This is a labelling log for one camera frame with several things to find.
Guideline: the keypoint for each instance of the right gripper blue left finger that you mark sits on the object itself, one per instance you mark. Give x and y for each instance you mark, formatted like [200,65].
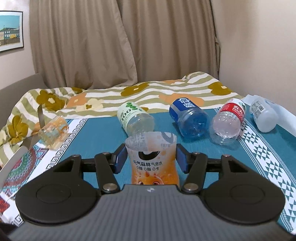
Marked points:
[107,165]

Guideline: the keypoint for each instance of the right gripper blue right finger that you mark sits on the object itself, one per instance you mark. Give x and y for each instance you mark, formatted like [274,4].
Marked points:
[194,165]

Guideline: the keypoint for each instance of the orange label cut bottle cup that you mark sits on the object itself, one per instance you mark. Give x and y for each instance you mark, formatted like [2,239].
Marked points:
[153,158]

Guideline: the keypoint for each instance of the blue label bottle cup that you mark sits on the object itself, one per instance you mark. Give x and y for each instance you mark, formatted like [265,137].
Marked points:
[191,120]

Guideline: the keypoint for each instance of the red label clear bottle cup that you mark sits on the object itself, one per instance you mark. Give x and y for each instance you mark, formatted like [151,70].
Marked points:
[226,124]

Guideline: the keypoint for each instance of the white green label bottle cup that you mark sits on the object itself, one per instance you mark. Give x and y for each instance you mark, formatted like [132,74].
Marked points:
[134,119]

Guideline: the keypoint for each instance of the clear orange striped bottle cup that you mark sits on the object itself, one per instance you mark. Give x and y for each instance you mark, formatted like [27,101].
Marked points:
[54,133]

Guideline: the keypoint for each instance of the white label frosted bottle cup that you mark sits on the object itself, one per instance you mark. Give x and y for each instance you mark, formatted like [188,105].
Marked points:
[264,116]

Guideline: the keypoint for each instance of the teal patterned table cloth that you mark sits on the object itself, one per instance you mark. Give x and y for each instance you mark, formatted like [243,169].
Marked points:
[270,154]

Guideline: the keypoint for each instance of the floral striped duvet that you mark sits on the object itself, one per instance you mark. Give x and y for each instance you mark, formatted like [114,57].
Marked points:
[73,102]

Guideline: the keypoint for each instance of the grey bed headboard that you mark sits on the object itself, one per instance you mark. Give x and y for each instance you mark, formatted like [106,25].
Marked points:
[11,94]

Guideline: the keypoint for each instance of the beige curtain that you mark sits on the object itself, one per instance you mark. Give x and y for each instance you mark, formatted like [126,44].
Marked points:
[101,44]

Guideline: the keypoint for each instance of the framed landscape picture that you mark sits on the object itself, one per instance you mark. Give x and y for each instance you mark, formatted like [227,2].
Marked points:
[11,30]

